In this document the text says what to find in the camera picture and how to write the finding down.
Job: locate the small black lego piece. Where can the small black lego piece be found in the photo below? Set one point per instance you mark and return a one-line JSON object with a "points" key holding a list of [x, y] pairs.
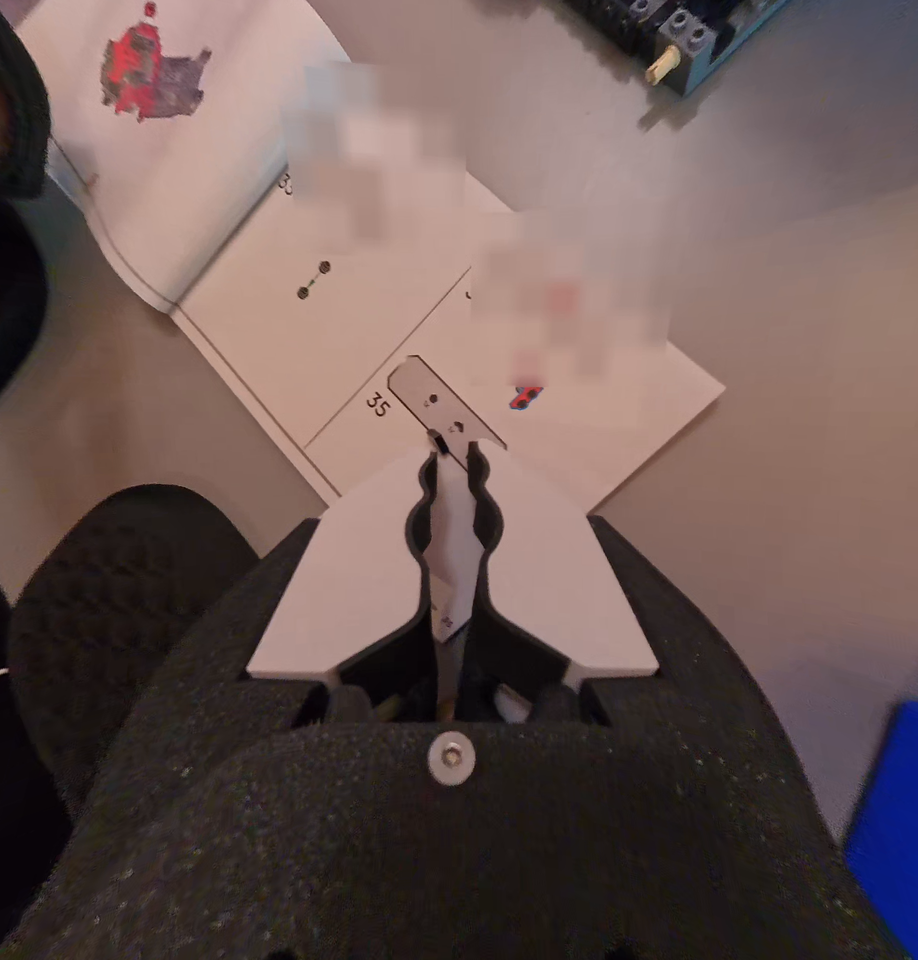
{"points": [[438, 442]]}

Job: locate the black rounded object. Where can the black rounded object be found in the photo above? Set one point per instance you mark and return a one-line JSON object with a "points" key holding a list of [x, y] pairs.
{"points": [[9, 300]]}

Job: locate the lego instruction booklet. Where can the lego instruction booklet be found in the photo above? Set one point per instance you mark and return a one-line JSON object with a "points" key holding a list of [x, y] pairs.
{"points": [[279, 360]]}

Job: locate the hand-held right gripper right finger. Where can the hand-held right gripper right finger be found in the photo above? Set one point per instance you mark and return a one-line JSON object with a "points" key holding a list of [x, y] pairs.
{"points": [[564, 585]]}

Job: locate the partly built lego model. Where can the partly built lego model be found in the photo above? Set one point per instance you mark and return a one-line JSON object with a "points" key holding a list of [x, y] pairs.
{"points": [[691, 37]]}

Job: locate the blue plastic container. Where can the blue plastic container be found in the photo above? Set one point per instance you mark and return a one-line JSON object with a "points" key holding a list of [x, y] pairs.
{"points": [[897, 825]]}

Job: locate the person's left forearm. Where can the person's left forearm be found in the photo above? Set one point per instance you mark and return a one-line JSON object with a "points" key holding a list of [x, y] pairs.
{"points": [[24, 97]]}

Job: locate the black mesh chair cushion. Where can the black mesh chair cushion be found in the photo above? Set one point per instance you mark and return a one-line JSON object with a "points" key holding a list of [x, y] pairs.
{"points": [[106, 585]]}

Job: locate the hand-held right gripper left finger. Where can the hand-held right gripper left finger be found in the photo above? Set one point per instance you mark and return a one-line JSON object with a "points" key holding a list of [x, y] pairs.
{"points": [[331, 585]]}

